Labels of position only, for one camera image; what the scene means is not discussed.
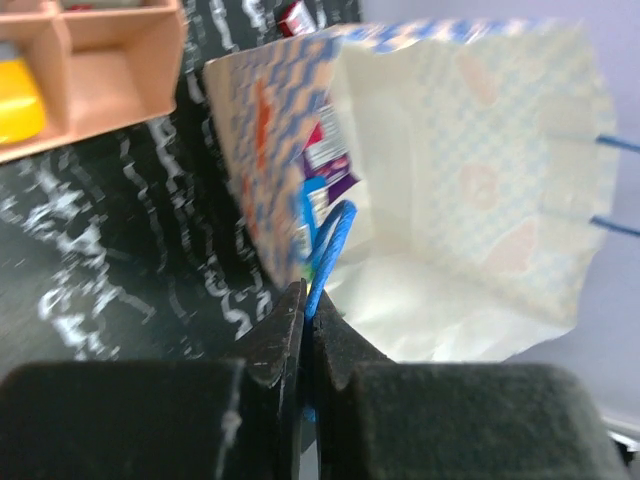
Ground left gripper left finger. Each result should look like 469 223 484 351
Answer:
1 281 307 479

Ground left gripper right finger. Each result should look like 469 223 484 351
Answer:
313 297 628 479

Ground blue checkered paper bag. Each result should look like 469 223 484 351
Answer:
203 20 622 362

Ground blue snack box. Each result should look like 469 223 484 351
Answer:
297 176 328 259

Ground purple snack packet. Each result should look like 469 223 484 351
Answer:
302 102 359 203

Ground yellow orange sticky notes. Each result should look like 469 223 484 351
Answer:
1 57 46 144

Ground orange desk organizer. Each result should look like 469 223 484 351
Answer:
1 1 187 162

